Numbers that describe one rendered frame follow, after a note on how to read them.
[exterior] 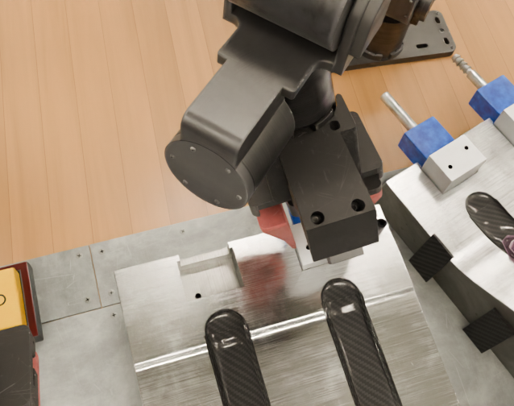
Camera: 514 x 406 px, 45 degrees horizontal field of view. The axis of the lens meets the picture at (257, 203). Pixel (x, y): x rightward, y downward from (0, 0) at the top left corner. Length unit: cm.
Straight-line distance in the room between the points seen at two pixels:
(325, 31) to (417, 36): 53
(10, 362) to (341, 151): 24
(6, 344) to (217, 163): 18
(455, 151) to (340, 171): 31
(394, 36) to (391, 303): 35
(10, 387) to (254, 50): 24
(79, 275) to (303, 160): 34
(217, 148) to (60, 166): 42
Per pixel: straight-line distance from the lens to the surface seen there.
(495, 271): 65
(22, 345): 43
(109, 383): 64
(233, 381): 55
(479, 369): 69
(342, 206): 37
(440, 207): 67
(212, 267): 60
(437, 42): 86
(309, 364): 56
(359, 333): 57
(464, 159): 68
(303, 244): 53
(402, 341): 58
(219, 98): 34
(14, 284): 65
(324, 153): 40
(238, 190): 35
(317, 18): 33
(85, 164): 73
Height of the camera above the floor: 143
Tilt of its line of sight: 64 degrees down
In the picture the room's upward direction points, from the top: 9 degrees clockwise
